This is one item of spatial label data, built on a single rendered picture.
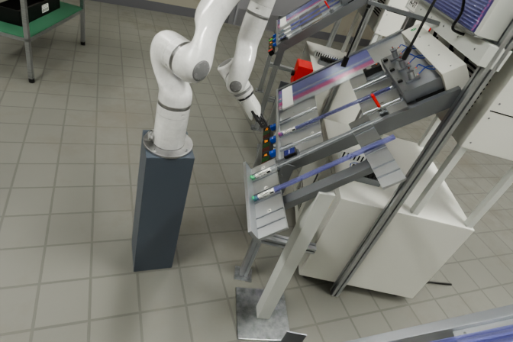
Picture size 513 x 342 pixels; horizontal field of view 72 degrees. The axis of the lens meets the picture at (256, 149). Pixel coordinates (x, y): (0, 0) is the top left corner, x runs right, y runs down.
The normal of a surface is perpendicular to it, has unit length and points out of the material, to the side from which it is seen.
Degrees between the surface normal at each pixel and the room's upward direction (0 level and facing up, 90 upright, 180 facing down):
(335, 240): 90
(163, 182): 90
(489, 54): 90
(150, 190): 90
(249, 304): 0
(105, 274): 0
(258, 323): 0
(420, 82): 44
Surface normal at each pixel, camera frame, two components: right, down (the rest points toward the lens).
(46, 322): 0.26, -0.79
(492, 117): -0.04, 0.57
